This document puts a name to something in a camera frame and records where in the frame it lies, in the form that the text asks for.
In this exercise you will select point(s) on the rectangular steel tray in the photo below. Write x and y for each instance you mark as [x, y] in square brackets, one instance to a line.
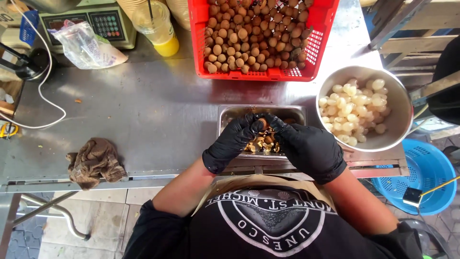
[262, 118]

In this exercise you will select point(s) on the black t-shirt with white print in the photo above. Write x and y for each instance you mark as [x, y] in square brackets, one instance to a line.
[269, 230]

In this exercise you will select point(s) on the heap of peeled white longans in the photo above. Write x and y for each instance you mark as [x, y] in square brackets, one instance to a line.
[354, 109]

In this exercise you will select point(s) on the round steel bowl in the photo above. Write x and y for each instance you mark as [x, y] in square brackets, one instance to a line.
[364, 108]

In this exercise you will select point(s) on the plastic cup with yellow drink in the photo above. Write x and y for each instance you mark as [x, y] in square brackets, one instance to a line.
[158, 30]

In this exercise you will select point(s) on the small blue plastic basket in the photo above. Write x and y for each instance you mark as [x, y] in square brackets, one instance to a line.
[28, 27]

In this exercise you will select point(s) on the clear plastic bag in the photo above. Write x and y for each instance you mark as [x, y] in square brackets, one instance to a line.
[86, 46]

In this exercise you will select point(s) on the tan apron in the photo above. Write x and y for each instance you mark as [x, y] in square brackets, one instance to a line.
[251, 183]

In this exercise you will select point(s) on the person's right hand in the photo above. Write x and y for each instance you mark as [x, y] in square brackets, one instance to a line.
[309, 147]

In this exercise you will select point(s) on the steel table leg frame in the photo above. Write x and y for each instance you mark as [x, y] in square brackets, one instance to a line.
[46, 216]

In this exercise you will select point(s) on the small grey box on stick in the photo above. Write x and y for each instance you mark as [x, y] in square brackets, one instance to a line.
[412, 196]

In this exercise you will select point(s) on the brown rag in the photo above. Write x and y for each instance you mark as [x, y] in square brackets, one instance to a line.
[95, 162]

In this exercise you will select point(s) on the person's left hand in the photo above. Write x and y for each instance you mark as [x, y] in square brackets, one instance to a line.
[230, 144]

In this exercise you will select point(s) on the pile of longan shells and seeds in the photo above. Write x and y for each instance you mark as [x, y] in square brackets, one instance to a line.
[262, 142]

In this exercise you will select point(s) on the black straw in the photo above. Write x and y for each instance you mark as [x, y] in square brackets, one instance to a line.
[150, 10]

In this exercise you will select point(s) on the black desk fan base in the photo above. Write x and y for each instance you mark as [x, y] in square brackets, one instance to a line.
[27, 64]

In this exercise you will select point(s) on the brown longan fruit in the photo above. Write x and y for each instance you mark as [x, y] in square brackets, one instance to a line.
[263, 123]

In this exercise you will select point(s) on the red plastic crate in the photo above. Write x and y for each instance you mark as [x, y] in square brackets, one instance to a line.
[264, 39]

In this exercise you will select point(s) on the wooden pallet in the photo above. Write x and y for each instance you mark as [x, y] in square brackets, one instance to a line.
[413, 39]

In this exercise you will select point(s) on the digital weighing scale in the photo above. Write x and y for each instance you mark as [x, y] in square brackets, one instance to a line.
[90, 23]

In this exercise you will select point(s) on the heap of brown longans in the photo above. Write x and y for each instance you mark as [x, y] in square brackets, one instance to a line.
[257, 34]

